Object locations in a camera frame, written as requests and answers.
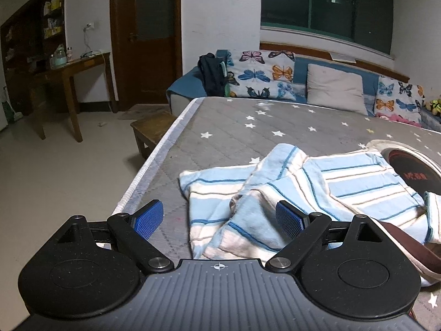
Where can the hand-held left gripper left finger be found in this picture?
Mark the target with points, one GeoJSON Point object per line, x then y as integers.
{"type": "Point", "coordinates": [150, 219]}

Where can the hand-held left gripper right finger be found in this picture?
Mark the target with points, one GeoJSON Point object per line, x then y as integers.
{"type": "Point", "coordinates": [291, 219]}

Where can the blue white striped garment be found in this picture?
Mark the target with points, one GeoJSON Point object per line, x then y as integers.
{"type": "Point", "coordinates": [344, 179]}

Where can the low wooden stool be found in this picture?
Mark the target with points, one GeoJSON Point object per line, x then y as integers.
{"type": "Point", "coordinates": [151, 124]}

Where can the grey door mat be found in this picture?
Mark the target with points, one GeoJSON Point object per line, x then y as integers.
{"type": "Point", "coordinates": [144, 112]}

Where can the brown cloth with white trim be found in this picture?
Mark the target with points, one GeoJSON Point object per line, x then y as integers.
{"type": "Point", "coordinates": [410, 244]}

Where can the round black heater plate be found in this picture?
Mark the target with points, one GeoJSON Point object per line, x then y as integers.
{"type": "Point", "coordinates": [413, 169]}

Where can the plain grey pillow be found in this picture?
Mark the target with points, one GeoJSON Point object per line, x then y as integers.
{"type": "Point", "coordinates": [336, 86]}

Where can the butterfly print pillow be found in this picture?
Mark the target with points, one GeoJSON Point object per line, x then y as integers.
{"type": "Point", "coordinates": [258, 76]}
{"type": "Point", "coordinates": [392, 98]}

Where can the pink plush toy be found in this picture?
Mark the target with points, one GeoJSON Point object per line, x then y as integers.
{"type": "Point", "coordinates": [399, 119]}

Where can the blue sofa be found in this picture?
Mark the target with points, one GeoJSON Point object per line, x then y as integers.
{"type": "Point", "coordinates": [299, 69]}

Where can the dark jacket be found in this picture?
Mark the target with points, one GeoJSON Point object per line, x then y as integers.
{"type": "Point", "coordinates": [212, 76]}

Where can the brown wooden door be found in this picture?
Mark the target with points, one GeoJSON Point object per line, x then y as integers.
{"type": "Point", "coordinates": [151, 58]}

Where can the white paper sheet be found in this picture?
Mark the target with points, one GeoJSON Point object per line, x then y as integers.
{"type": "Point", "coordinates": [341, 57]}

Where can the wooden side desk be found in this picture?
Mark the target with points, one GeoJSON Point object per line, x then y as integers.
{"type": "Point", "coordinates": [79, 63]}

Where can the wooden window ledge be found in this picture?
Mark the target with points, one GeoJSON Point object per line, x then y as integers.
{"type": "Point", "coordinates": [293, 46]}

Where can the plush bear in yellow vest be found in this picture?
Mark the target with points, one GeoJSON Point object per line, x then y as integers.
{"type": "Point", "coordinates": [434, 107]}

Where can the pale green jar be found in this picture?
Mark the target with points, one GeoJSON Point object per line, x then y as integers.
{"type": "Point", "coordinates": [58, 58]}

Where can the green framed window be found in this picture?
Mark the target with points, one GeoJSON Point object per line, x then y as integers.
{"type": "Point", "coordinates": [327, 7]}

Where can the dark wooden shelf cabinet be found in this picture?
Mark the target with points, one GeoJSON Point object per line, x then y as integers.
{"type": "Point", "coordinates": [24, 41]}

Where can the white wall socket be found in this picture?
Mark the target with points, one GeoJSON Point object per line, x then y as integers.
{"type": "Point", "coordinates": [88, 26]}

